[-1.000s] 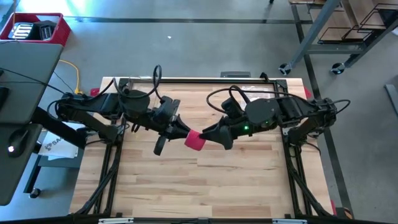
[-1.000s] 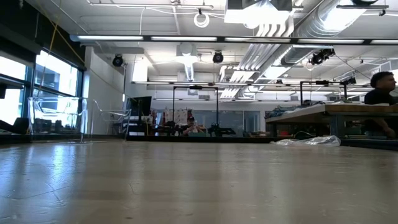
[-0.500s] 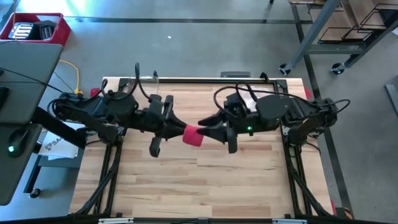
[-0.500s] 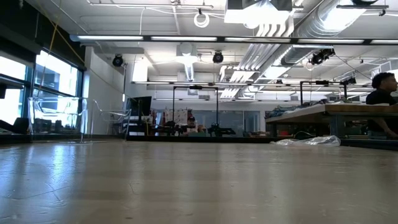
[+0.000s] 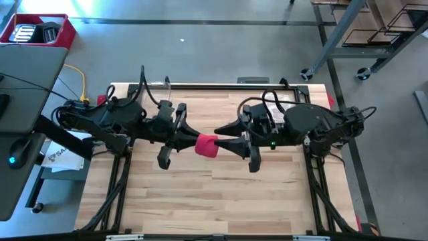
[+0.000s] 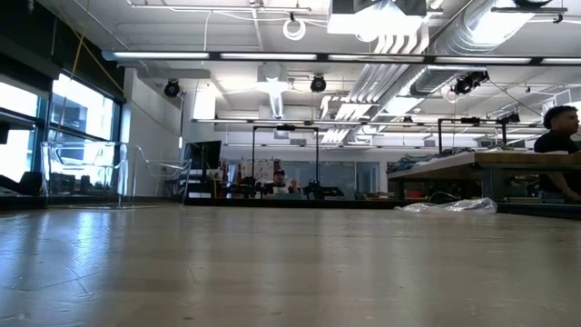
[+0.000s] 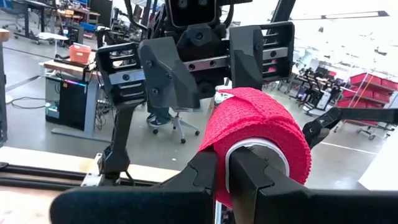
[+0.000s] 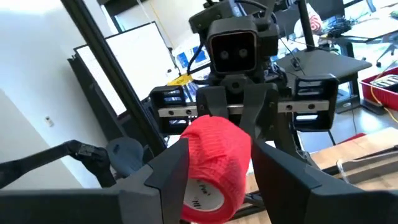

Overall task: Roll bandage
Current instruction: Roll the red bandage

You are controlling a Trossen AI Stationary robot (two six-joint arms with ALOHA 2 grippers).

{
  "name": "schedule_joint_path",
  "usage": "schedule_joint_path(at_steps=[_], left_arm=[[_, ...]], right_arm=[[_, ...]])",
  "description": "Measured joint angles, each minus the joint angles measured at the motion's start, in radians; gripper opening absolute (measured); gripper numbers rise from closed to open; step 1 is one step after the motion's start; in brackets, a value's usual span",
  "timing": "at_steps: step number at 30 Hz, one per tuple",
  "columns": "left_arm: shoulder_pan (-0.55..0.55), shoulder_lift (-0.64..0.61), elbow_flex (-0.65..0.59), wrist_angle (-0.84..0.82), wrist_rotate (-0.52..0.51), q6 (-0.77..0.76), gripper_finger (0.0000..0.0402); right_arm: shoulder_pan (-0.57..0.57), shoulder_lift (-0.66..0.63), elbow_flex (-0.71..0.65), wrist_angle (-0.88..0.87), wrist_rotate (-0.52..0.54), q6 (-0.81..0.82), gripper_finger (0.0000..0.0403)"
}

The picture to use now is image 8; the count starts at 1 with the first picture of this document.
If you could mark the grey wheeled office chair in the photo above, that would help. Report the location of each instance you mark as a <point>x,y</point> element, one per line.
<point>388,49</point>

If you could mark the red plastic bin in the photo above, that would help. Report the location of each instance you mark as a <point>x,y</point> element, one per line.
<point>379,96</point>

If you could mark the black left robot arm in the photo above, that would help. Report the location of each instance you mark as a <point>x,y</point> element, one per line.
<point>202,18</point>

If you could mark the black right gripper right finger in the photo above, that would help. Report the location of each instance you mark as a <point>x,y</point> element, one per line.
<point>295,193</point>

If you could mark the clear plastic bin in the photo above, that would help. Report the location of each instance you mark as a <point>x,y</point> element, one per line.
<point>343,169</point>

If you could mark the silver striped device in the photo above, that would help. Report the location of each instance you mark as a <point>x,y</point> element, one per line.
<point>387,81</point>

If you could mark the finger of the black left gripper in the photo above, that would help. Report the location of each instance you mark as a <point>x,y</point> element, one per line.
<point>259,105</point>
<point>213,101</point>

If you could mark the grey standing desk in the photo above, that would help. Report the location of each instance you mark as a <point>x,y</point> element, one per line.
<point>326,63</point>

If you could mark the white whiteboard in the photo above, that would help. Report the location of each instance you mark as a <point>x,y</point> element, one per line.
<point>140,59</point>

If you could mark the cluttered white desk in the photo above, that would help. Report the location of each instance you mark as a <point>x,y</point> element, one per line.
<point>373,28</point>

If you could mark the white bag red print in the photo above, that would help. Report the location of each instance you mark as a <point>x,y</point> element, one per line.
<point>314,23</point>

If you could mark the red tape piece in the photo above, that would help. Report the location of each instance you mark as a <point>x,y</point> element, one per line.
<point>353,138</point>

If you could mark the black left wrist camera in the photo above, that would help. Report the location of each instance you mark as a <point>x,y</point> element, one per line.
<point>233,53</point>

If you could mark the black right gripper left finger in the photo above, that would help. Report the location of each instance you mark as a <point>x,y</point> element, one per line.
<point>140,202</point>

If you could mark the yellow paper tag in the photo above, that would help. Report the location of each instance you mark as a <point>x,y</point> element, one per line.
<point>180,80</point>

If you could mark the red bandage roll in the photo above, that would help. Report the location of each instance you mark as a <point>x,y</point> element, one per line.
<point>217,149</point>

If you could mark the white wall switch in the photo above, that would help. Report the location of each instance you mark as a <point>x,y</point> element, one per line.
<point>49,121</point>

